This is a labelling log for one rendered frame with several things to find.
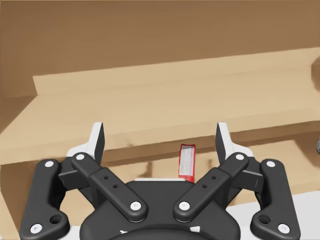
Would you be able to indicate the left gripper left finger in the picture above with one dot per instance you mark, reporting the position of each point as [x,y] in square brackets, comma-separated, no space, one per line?
[115,186]

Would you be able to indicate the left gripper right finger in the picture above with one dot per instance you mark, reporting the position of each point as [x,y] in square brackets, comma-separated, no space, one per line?
[205,186]

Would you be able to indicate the pale wooden shelf unit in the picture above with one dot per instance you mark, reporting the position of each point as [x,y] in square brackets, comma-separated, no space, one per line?
[160,100]

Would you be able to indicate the red and white carton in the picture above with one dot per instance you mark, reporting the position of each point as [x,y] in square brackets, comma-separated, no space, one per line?
[186,162]

